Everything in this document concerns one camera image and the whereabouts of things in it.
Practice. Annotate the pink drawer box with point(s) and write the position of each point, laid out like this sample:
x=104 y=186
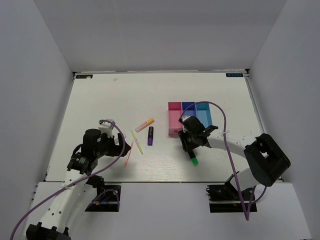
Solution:
x=174 y=113

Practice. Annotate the green black highlighter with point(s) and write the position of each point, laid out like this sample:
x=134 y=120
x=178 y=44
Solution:
x=194 y=161

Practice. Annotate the corner label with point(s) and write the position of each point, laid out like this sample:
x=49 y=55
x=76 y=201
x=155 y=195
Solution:
x=234 y=75
x=84 y=76

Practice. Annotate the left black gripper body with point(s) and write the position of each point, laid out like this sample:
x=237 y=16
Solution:
x=108 y=146

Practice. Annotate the pink thin pen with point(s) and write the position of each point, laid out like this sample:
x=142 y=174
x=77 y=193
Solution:
x=129 y=154

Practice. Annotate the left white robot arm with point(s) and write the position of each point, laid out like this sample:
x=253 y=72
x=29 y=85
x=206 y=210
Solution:
x=81 y=184

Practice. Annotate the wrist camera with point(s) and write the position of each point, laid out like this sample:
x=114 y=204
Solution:
x=106 y=126
x=187 y=123

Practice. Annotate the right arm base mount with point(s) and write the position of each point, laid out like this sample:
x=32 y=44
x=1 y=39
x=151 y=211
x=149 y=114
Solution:
x=224 y=197

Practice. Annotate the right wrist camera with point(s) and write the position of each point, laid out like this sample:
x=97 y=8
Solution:
x=187 y=123

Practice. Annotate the right corner label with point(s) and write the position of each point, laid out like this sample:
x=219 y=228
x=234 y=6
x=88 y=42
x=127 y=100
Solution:
x=234 y=75

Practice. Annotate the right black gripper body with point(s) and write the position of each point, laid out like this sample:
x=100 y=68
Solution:
x=188 y=140

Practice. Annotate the light blue drawer box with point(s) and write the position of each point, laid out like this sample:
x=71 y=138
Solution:
x=203 y=113

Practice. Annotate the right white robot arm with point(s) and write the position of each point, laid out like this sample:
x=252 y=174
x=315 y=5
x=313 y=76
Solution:
x=266 y=160

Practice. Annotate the purple black highlighter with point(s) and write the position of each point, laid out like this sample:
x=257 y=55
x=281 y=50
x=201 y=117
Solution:
x=150 y=136

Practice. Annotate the yellow thin pen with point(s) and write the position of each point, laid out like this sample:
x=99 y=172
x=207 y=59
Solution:
x=137 y=142

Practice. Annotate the left corner label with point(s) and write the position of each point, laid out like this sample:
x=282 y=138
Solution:
x=84 y=76

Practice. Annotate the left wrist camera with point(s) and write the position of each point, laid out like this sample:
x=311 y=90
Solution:
x=106 y=126

